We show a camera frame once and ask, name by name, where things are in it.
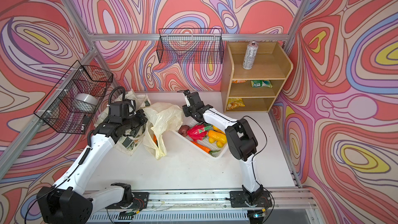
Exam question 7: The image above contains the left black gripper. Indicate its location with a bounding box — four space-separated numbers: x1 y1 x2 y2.
121 109 150 132

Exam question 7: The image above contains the leaf print canvas tote bag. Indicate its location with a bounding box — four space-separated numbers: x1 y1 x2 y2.
88 86 151 156

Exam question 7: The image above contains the white perforated plastic basket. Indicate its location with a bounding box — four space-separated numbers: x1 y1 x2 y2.
173 131 229 160

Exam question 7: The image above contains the cream plastic grocery bag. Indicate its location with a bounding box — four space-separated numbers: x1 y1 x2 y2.
143 102 183 160

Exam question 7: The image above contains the toy carrot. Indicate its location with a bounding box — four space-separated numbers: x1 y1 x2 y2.
192 142 211 154
153 134 158 146

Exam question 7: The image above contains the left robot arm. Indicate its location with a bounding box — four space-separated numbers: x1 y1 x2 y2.
36 100 147 224

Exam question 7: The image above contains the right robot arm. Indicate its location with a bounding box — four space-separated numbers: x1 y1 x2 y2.
181 90 274 209

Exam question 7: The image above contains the toy pink dragon fruit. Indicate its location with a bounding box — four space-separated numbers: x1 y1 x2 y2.
187 124 212 142

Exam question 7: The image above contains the toy dark red fruit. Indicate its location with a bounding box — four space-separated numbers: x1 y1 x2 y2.
178 125 190 137

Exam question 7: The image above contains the toy yellow corn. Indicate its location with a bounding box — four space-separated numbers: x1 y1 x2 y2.
208 130 228 144

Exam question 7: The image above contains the yellow chips packet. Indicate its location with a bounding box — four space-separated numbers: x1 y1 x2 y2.
227 98 246 110

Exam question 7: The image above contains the white tape roll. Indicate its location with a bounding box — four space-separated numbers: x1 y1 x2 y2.
72 93 98 113

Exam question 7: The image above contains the wooden shelf unit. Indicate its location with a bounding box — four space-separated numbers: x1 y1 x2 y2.
220 41 293 113

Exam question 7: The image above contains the green snack packet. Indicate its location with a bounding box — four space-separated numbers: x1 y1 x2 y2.
250 80 273 88

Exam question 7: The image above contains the black wire basket left wall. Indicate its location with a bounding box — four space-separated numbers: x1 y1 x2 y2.
34 61 113 134

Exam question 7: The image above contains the black wire basket wall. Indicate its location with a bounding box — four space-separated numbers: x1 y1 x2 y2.
156 28 224 64
34 61 113 134

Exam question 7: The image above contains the black wire basket back wall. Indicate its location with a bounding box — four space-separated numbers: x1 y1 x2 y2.
156 28 224 64

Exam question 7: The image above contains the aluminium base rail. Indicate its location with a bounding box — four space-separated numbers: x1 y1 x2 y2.
51 188 324 224

